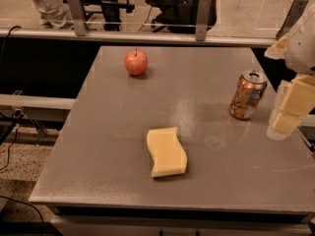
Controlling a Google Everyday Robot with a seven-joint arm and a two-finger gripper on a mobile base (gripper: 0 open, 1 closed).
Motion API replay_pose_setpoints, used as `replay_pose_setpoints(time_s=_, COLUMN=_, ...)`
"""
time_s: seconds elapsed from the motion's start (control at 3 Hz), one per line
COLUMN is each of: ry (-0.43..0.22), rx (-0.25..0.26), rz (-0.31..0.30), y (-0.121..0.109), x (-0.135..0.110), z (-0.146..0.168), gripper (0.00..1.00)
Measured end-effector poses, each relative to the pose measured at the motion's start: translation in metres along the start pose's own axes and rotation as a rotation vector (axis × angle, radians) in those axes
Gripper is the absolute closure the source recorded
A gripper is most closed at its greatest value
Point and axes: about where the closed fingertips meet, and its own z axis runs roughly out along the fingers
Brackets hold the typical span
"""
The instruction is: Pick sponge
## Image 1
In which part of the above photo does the right metal bracket post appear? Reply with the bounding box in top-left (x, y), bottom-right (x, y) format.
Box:
top-left (276, 0), bottom-right (308, 39)

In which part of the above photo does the metal rail barrier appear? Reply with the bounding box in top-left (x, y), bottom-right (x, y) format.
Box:
top-left (10, 28), bottom-right (277, 48)

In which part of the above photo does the metal bracket post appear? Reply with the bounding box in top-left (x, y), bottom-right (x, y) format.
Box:
top-left (66, 0), bottom-right (88, 36)
top-left (195, 0), bottom-right (212, 41)
top-left (276, 0), bottom-right (308, 39)

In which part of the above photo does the red apple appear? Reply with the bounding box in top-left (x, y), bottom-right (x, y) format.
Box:
top-left (124, 48), bottom-right (149, 76)

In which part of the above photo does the black cable on left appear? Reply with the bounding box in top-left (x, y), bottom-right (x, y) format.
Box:
top-left (0, 25), bottom-right (23, 71)

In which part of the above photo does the yellow sponge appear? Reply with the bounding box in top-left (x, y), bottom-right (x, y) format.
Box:
top-left (147, 127), bottom-right (188, 178)

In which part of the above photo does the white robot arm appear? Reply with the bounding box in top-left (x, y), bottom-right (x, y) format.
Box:
top-left (264, 4), bottom-right (315, 141)

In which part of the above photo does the copper soda can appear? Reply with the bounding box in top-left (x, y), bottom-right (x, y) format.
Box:
top-left (229, 71), bottom-right (267, 120)

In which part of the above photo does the black floor cable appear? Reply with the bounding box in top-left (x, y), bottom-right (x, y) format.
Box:
top-left (0, 110), bottom-right (45, 224)

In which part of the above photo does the black office chair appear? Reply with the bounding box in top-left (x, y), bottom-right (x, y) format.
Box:
top-left (146, 0), bottom-right (217, 34)

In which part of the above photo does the middle metal bracket post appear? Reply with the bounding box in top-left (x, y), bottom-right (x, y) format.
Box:
top-left (195, 0), bottom-right (212, 41)

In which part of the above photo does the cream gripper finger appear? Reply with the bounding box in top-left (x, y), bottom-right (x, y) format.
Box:
top-left (267, 74), bottom-right (315, 141)
top-left (264, 33), bottom-right (288, 60)

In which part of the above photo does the left metal bracket post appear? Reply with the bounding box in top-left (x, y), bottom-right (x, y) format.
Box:
top-left (66, 0), bottom-right (88, 36)

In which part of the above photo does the person in light trousers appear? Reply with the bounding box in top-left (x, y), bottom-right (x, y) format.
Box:
top-left (32, 0), bottom-right (73, 30)

